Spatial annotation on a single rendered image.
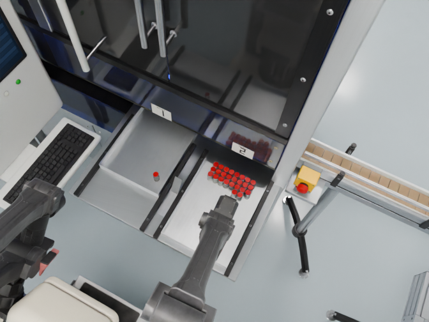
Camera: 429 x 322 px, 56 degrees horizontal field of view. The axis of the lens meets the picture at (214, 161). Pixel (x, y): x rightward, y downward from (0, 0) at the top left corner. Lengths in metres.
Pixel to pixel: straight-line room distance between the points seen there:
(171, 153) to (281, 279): 1.11
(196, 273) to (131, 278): 1.62
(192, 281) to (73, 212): 1.86
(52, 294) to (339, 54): 0.84
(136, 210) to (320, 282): 1.28
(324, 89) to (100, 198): 0.92
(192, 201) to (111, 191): 0.31
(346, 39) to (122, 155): 1.00
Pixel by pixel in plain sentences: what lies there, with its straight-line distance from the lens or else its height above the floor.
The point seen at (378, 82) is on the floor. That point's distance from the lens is 3.19.
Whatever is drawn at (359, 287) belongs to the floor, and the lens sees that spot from 2.51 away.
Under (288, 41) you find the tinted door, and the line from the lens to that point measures 0.99.
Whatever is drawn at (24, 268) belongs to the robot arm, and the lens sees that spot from 1.12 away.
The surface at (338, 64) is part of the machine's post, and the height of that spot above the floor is 1.60.
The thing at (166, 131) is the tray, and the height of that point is 0.88.
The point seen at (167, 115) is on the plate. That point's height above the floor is 1.02.
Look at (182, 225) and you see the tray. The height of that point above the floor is 0.88.
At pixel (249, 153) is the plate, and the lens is 1.45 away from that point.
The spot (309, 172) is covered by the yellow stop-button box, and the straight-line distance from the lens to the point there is 1.46.
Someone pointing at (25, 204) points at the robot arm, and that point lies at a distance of 1.00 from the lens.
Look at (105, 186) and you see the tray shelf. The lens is 1.58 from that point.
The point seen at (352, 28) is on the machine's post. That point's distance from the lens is 0.90.
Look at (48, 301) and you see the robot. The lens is 1.01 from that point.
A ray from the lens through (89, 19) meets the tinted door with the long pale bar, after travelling 1.38.
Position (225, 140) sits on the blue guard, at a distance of 1.46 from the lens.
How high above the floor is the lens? 2.30
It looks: 64 degrees down
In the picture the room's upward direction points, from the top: 6 degrees clockwise
